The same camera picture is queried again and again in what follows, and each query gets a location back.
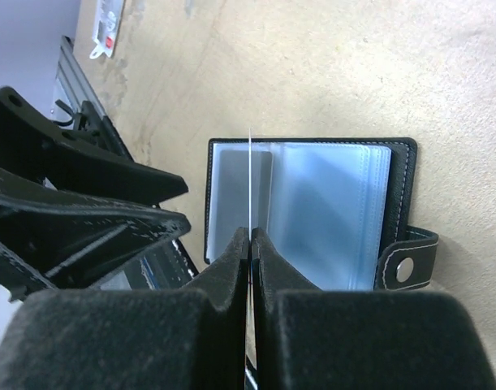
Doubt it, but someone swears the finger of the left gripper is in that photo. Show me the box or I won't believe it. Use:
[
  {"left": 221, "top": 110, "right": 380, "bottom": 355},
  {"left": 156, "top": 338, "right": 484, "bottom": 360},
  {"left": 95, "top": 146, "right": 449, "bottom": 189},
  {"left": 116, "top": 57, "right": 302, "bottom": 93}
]
[
  {"left": 0, "top": 162, "right": 192, "bottom": 304},
  {"left": 0, "top": 87, "right": 188, "bottom": 206}
]

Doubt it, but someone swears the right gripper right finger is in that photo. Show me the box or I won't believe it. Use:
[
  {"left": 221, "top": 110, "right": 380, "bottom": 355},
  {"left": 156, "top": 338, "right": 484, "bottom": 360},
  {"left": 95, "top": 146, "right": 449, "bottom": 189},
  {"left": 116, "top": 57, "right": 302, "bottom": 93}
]
[{"left": 252, "top": 228, "right": 496, "bottom": 389}]

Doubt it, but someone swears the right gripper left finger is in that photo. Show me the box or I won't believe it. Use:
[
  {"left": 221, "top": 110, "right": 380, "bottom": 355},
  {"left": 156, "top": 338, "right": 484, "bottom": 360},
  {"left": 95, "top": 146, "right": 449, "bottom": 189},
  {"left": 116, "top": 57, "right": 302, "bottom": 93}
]
[{"left": 0, "top": 228, "right": 249, "bottom": 389}]

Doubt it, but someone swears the black leather card holder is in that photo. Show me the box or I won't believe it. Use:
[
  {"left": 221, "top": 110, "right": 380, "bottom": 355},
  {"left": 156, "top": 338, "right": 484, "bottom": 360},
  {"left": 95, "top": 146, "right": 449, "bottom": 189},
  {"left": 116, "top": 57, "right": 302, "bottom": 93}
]
[{"left": 204, "top": 137, "right": 438, "bottom": 291}]

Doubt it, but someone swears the clear plastic packet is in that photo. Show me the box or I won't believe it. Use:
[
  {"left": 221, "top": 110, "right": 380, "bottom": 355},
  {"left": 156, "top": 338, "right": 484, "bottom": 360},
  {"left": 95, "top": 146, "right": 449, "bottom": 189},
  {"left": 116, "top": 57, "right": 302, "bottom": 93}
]
[{"left": 89, "top": 0, "right": 124, "bottom": 59}]

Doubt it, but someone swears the aluminium table frame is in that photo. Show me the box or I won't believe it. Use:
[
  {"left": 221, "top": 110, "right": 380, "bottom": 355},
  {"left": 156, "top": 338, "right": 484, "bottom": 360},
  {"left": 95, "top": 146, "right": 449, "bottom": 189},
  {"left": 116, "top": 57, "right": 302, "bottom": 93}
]
[{"left": 53, "top": 36, "right": 106, "bottom": 117}]

